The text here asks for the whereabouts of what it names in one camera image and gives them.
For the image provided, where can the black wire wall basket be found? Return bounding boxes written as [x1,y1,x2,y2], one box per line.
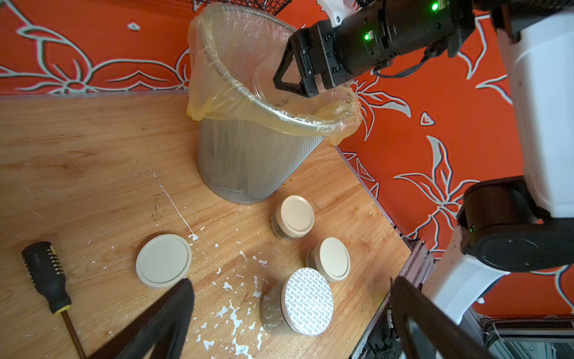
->
[191,0,292,15]

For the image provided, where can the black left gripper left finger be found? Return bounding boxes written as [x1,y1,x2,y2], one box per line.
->
[91,278,195,358]

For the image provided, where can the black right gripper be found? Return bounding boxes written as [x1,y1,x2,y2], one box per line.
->
[273,20,351,98]

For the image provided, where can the beige lidded jar near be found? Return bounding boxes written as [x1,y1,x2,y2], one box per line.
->
[306,237,351,283]

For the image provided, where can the beige lidded jar far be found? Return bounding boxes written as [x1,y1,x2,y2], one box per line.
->
[271,195,315,240]

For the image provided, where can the silver mesh waste bin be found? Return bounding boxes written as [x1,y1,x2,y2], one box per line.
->
[187,3,323,204]

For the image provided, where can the beige jar lid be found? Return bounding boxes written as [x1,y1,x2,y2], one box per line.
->
[135,234,192,289]

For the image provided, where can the yellow plastic bin liner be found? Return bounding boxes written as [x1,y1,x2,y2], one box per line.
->
[186,3,363,145]

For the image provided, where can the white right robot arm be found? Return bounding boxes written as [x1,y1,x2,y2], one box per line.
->
[339,10,523,261]

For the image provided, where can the black handled screwdriver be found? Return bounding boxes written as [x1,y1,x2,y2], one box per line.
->
[21,241,87,359]

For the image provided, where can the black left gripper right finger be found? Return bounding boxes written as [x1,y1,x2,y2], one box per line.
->
[390,277,493,358]

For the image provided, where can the beige lidded jar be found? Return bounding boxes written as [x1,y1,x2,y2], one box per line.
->
[271,195,315,240]
[306,237,351,283]

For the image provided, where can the jar with foil seal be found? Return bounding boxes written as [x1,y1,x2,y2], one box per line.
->
[259,267,334,337]

